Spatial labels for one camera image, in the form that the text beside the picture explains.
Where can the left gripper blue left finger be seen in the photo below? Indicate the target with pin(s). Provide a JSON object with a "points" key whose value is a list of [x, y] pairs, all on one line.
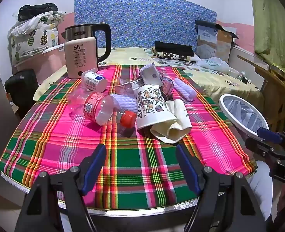
{"points": [[91, 167]]}

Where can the metal pan on table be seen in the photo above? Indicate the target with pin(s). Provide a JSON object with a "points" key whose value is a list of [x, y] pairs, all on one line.
{"points": [[278, 72]]}

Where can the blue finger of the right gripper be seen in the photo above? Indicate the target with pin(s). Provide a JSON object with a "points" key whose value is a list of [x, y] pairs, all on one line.
{"points": [[268, 135]]}

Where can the blue floral mattress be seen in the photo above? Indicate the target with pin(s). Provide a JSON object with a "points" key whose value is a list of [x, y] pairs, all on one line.
{"points": [[139, 23]]}

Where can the plaid pink green tablecloth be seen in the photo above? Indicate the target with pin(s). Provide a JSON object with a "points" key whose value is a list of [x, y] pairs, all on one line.
{"points": [[140, 171]]}

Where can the white blue yogurt cup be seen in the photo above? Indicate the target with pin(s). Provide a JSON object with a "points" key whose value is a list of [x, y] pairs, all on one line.
{"points": [[93, 81]]}

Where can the white round trash bin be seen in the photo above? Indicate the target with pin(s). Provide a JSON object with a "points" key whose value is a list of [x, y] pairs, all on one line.
{"points": [[247, 118]]}

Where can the black clothes on pile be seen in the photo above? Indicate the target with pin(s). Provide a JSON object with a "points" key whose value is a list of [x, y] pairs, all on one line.
{"points": [[27, 11]]}

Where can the black steel electric kettle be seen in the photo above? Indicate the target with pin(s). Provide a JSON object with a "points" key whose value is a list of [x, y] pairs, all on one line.
{"points": [[83, 37]]}

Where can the open cardboard box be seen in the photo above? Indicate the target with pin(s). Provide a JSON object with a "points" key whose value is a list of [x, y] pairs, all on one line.
{"points": [[213, 40]]}

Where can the cream paper bag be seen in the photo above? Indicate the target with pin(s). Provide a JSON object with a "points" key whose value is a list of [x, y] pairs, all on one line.
{"points": [[172, 131]]}

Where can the small clear plastic cup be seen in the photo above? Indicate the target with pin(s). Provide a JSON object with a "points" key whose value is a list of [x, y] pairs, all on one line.
{"points": [[129, 89]]}

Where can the polka dot brown cloth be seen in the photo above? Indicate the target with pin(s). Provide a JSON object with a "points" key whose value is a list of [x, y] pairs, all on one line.
{"points": [[172, 56]]}

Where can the wooden round table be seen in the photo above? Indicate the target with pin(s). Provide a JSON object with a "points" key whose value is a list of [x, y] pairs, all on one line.
{"points": [[273, 90]]}

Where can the white plastic bag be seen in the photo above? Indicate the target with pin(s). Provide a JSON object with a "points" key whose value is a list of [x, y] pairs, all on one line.
{"points": [[215, 64]]}

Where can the clear bottle red label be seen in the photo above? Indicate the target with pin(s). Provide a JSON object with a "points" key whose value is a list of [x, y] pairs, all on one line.
{"points": [[99, 108]]}

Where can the black folded cloth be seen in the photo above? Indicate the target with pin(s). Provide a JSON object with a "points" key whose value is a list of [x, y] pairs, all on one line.
{"points": [[178, 49]]}

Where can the yellow pineapple bed sheet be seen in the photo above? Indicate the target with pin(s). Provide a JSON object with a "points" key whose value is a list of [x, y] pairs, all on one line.
{"points": [[214, 83]]}

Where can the white foam net sleeve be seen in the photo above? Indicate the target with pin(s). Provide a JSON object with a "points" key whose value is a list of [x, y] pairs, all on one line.
{"points": [[124, 103], [184, 90]]}

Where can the pink thermos box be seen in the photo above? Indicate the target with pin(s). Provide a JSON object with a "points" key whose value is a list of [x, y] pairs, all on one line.
{"points": [[80, 56]]}

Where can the patterned paper cup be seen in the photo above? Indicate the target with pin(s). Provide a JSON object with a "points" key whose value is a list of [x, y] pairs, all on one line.
{"points": [[151, 107]]}

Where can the purple grape drink carton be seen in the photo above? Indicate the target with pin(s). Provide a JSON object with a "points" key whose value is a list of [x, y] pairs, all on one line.
{"points": [[150, 75]]}

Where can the red drink can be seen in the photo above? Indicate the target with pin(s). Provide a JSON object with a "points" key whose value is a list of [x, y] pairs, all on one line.
{"points": [[167, 88]]}

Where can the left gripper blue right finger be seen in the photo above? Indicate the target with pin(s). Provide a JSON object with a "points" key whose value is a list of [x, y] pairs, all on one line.
{"points": [[191, 168]]}

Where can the small bottle on bed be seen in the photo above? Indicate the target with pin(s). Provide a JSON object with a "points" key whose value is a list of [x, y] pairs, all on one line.
{"points": [[242, 77]]}

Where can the green curtain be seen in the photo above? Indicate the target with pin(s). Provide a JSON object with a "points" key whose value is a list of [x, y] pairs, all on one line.
{"points": [[269, 31]]}

